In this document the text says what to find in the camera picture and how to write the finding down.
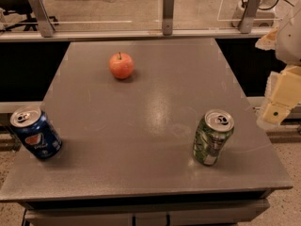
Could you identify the metal rail beam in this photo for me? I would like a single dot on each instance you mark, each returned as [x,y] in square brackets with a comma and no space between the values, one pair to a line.
[256,32]

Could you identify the metal bracket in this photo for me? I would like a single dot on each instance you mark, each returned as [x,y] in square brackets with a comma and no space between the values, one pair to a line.
[167,20]
[45,27]
[246,24]

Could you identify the red apple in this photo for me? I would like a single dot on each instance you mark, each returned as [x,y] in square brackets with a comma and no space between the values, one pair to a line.
[121,65]

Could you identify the left metal bracket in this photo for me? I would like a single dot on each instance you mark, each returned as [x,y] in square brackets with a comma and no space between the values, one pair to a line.
[45,27]

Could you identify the blue pepsi can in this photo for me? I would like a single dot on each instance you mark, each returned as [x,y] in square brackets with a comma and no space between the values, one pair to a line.
[32,127]

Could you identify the black office chair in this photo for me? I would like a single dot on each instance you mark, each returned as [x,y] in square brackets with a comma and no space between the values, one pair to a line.
[21,7]

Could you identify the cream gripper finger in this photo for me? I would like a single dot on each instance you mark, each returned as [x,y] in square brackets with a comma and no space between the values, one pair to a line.
[268,41]
[282,94]

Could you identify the green soda can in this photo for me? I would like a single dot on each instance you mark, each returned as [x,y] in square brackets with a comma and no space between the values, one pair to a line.
[214,130]

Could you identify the right metal bracket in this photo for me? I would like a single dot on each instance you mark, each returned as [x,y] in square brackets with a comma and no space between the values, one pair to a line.
[246,24]

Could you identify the middle metal bracket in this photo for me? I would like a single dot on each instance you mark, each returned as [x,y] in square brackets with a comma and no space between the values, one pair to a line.
[167,20]

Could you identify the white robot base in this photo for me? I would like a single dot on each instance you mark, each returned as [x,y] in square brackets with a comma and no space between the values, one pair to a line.
[265,15]

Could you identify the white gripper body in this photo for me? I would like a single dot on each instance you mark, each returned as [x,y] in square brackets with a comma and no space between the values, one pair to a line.
[291,44]

